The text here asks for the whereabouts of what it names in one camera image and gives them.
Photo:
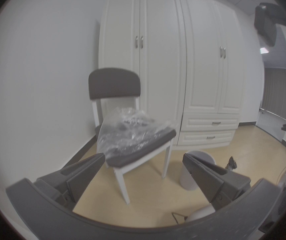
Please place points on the white trash bin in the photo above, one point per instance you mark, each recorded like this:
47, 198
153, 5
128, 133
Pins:
186, 181

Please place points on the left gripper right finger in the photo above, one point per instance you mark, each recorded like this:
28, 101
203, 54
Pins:
208, 179

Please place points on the white wardrobe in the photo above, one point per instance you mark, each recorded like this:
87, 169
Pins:
203, 71

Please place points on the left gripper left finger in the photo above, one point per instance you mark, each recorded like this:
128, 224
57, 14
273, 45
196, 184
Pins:
83, 176

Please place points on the white chair grey cushions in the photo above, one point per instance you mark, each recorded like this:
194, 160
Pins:
113, 84

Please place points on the clear plastic bag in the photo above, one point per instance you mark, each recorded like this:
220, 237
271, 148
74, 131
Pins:
128, 129

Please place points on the grey curtain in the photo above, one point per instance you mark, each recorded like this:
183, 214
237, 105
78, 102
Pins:
275, 94

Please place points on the ceiling light panel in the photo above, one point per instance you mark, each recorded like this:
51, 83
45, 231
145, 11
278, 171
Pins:
264, 50

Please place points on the crumpled black plastic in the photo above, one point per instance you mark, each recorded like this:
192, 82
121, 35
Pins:
231, 163

